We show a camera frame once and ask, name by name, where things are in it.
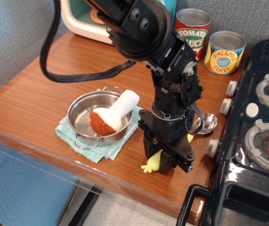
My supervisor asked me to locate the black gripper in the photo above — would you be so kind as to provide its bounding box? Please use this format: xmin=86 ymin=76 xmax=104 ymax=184
xmin=138 ymin=109 xmax=195 ymax=175

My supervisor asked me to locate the spoon with yellow-green handle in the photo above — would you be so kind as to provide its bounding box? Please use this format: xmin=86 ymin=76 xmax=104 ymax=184
xmin=141 ymin=113 xmax=218 ymax=173

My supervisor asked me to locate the pineapple slices can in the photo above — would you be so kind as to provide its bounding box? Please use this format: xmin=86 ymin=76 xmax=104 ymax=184
xmin=204 ymin=31 xmax=246 ymax=75

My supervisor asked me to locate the plush mushroom toy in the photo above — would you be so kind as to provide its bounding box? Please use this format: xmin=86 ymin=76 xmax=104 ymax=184
xmin=89 ymin=90 xmax=140 ymax=137

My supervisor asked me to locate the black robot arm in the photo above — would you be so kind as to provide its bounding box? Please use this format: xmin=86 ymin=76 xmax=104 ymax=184
xmin=88 ymin=0 xmax=203 ymax=174

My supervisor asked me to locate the black toy stove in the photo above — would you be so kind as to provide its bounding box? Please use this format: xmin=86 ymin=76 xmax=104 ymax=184
xmin=177 ymin=40 xmax=269 ymax=226

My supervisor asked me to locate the black braided cable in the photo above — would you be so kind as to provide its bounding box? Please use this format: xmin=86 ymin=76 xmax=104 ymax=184
xmin=40 ymin=0 xmax=136 ymax=83

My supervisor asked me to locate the light blue cloth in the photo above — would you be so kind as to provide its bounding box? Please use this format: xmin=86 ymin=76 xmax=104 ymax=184
xmin=55 ymin=106 xmax=141 ymax=163

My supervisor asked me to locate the toy microwave teal and cream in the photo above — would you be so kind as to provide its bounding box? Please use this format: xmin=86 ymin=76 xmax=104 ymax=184
xmin=58 ymin=0 xmax=177 ymax=45

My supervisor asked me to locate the stainless steel pot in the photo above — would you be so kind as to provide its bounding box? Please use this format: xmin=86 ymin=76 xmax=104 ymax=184
xmin=67 ymin=86 xmax=134 ymax=150

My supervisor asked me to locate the tomato sauce can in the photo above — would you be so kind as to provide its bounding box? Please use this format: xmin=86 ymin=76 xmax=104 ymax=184
xmin=174 ymin=8 xmax=211 ymax=60

